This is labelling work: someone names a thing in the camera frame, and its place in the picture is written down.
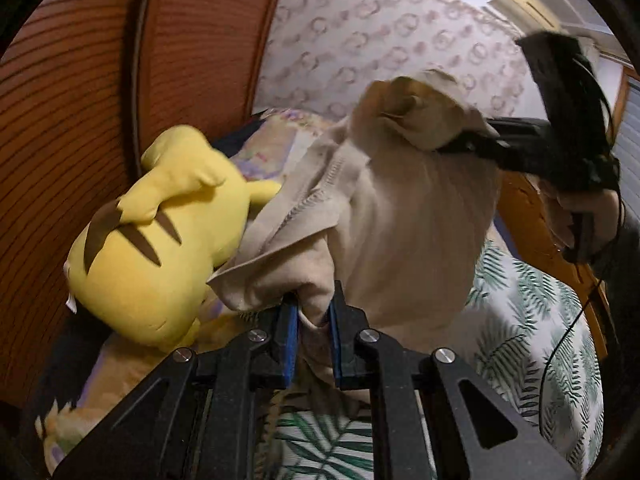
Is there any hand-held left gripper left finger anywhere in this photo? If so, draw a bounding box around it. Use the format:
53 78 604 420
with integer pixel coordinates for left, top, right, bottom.
52 294 300 480

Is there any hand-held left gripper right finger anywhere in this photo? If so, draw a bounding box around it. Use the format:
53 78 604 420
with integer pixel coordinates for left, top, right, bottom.
327 280 581 480

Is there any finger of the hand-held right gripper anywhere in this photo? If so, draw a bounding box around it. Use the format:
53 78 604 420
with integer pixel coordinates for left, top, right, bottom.
439 132 503 162
482 116 523 136

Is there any peach printed T-shirt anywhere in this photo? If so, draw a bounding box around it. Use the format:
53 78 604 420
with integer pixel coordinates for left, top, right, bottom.
207 69 503 411

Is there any person's right forearm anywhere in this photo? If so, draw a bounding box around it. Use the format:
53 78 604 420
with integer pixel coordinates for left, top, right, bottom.
595 220 640 311

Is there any person's right hand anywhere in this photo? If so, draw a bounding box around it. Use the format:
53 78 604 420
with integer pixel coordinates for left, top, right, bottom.
547 182 623 261

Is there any grey window blind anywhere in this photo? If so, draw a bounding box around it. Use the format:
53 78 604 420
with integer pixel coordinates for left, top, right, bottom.
610 67 640 186

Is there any wooden cabinet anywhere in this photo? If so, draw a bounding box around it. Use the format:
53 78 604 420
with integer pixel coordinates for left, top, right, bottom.
492 170 611 356

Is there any circle patterned curtain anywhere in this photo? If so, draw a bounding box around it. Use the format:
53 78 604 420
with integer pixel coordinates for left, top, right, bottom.
252 0 533 123

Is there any yellow plush toy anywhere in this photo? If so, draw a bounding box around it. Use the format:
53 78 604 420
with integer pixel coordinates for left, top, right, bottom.
65 125 283 353

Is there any leaf print blanket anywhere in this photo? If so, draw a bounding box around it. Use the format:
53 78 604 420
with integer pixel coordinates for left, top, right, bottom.
260 240 608 480

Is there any brown louvered wardrobe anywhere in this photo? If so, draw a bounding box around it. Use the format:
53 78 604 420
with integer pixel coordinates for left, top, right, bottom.
0 0 293 411

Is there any wall air conditioner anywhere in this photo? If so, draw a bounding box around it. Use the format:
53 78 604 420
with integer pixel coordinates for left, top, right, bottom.
487 0 563 31

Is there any black cable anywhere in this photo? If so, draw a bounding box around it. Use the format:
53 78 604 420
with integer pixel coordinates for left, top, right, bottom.
537 50 626 426

